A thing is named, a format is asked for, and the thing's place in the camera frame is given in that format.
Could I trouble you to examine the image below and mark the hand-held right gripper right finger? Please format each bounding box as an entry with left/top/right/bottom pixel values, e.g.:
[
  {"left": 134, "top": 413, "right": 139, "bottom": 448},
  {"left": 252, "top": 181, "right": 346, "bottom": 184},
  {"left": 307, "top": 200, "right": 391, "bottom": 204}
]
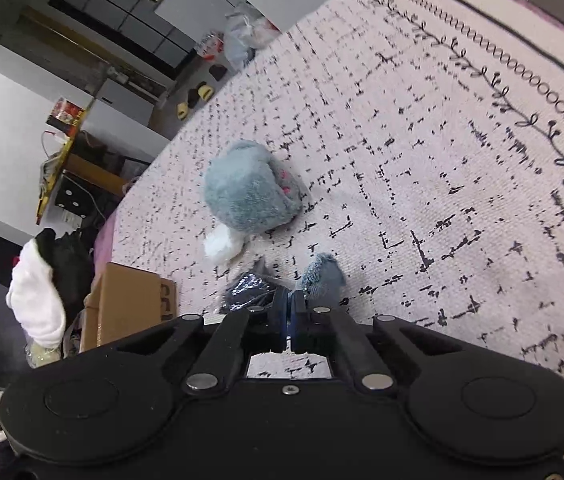
[{"left": 292, "top": 290, "right": 463, "bottom": 396}]

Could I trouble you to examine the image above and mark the pack of water bottles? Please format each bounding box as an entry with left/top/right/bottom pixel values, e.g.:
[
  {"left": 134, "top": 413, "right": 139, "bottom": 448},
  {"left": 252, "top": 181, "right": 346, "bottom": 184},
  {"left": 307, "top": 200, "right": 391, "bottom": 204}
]
[{"left": 193, "top": 32, "right": 225, "bottom": 58}]

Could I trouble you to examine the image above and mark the grey fuzzy sock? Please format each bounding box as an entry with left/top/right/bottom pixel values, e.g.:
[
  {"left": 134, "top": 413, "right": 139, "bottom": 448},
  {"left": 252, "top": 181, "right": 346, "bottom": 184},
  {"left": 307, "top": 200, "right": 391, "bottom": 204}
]
[{"left": 294, "top": 253, "right": 347, "bottom": 306}]

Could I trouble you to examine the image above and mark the printed white blanket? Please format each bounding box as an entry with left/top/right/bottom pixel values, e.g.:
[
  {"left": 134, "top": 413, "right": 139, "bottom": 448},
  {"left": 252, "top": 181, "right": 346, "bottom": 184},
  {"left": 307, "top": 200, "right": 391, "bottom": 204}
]
[{"left": 110, "top": 0, "right": 564, "bottom": 466}]

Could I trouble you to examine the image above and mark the beige fluffy cloth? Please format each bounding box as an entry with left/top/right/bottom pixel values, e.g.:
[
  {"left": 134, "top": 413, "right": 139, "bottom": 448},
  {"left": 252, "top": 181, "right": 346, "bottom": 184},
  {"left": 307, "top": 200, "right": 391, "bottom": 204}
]
[{"left": 24, "top": 342, "right": 65, "bottom": 368}]

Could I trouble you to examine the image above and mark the dark patterned sock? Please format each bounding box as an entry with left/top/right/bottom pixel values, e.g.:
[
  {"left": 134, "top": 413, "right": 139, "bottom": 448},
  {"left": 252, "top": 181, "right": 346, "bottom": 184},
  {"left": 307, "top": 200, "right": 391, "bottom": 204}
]
[{"left": 219, "top": 257, "right": 287, "bottom": 317}]

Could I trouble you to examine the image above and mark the cardboard box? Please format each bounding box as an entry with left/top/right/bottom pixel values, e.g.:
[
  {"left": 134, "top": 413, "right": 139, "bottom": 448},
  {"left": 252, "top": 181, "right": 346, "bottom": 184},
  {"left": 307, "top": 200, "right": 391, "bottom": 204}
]
[{"left": 79, "top": 261, "right": 177, "bottom": 353}]

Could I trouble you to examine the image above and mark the red printed box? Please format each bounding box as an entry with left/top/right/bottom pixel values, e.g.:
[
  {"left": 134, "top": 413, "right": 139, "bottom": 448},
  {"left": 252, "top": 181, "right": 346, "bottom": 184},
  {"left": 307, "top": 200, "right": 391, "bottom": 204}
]
[{"left": 46, "top": 97, "right": 85, "bottom": 136}]

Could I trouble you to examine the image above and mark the grey plush toy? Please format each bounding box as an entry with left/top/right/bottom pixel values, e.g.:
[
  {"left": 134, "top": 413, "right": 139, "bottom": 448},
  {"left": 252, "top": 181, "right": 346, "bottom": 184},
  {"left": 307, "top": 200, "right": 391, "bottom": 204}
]
[{"left": 203, "top": 140, "right": 307, "bottom": 262}]

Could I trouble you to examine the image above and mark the pile of black clothes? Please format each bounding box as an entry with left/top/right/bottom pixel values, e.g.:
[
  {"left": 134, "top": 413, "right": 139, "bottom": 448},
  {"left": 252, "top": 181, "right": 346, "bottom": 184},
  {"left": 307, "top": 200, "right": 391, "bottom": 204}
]
[{"left": 54, "top": 227, "right": 97, "bottom": 316}]

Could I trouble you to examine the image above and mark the white cable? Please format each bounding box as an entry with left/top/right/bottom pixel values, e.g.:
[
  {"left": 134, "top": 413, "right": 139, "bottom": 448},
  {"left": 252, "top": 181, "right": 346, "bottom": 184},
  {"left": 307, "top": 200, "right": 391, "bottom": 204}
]
[{"left": 42, "top": 130, "right": 62, "bottom": 161}]

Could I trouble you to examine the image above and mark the round white yellow-edged table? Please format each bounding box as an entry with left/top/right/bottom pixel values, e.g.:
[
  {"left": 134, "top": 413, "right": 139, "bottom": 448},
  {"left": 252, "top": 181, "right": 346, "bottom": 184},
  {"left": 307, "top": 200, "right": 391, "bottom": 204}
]
[{"left": 36, "top": 100, "right": 130, "bottom": 226}]

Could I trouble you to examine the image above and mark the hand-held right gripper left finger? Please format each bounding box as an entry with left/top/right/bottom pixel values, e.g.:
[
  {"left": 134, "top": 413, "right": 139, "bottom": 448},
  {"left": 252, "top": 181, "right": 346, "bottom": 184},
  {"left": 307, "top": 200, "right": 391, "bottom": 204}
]
[{"left": 112, "top": 287, "right": 293, "bottom": 396}]

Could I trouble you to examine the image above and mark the blue-grey plastic bag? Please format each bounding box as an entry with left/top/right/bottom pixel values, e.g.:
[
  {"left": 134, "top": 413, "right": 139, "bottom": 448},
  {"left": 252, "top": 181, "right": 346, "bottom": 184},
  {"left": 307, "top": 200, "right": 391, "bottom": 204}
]
[{"left": 222, "top": 12, "right": 263, "bottom": 73}]

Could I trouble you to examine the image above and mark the white fluffy garment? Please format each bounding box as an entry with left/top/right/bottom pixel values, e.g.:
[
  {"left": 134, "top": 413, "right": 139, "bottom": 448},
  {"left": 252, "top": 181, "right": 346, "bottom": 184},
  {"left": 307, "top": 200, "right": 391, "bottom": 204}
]
[{"left": 6, "top": 237, "right": 67, "bottom": 348}]

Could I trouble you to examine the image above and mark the black grid glass door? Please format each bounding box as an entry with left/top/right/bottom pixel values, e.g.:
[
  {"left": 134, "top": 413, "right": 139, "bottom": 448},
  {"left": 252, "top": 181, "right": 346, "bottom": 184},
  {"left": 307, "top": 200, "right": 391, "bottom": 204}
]
[{"left": 49, "top": 0, "right": 197, "bottom": 76}]

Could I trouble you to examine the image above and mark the white plastic bag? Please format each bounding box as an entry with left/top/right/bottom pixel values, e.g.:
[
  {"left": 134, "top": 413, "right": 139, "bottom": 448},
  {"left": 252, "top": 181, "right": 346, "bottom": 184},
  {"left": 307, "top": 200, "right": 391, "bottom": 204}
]
[{"left": 252, "top": 15, "right": 283, "bottom": 48}]

